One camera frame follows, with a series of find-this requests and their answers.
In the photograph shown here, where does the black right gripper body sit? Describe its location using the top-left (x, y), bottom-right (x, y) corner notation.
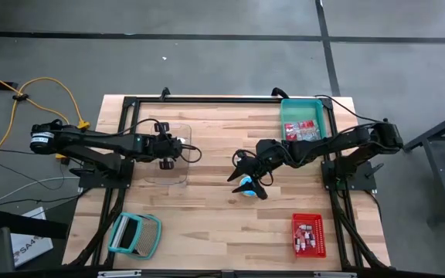
top-left (234, 139), bottom-right (285, 177)

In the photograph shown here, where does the blue iced doughnut toy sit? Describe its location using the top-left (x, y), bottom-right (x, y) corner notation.
top-left (239, 175), bottom-right (258, 198)

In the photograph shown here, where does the green plastic tray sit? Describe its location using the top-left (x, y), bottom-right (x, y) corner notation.
top-left (279, 98), bottom-right (330, 155)

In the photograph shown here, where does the red plastic basket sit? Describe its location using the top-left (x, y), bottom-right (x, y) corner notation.
top-left (290, 212), bottom-right (328, 259)

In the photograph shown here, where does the black aluminium table frame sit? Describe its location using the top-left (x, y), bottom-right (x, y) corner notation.
top-left (66, 94), bottom-right (389, 271)

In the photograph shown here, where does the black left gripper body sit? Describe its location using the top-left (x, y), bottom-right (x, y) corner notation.
top-left (137, 133), bottom-right (185, 161)

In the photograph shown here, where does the yellow extension cable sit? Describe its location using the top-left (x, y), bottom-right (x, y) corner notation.
top-left (0, 76), bottom-right (91, 165)
top-left (0, 65), bottom-right (73, 165)

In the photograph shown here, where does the silver metal bracket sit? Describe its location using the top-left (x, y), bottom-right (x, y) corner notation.
top-left (314, 271), bottom-right (357, 278)
top-left (97, 270), bottom-right (142, 278)

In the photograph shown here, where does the white floor cable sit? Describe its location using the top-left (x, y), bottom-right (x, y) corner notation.
top-left (0, 176), bottom-right (80, 205)

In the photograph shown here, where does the clear plastic bin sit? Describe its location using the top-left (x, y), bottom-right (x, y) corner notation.
top-left (144, 122), bottom-right (192, 185)

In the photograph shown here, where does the white cardboard box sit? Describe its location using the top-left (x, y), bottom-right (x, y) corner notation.
top-left (9, 206), bottom-right (53, 268)

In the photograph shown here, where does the black beam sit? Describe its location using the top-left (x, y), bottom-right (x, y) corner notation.
top-left (0, 209), bottom-right (70, 240)

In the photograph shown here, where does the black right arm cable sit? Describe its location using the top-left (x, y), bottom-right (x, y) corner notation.
top-left (314, 94), bottom-right (370, 124)

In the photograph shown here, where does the teal framed mesh holder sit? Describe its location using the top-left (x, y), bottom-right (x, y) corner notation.
top-left (107, 212), bottom-right (163, 260)

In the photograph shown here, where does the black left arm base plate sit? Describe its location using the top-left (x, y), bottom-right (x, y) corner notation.
top-left (70, 158), bottom-right (134, 190)

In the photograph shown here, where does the black metal stand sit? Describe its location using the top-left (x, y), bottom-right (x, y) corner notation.
top-left (401, 106), bottom-right (445, 225)

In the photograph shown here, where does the red plastic-wrapped packet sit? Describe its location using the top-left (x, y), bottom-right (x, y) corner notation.
top-left (284, 120), bottom-right (321, 142)

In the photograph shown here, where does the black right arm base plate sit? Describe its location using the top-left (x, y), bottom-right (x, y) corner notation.
top-left (321, 160), bottom-right (385, 192)

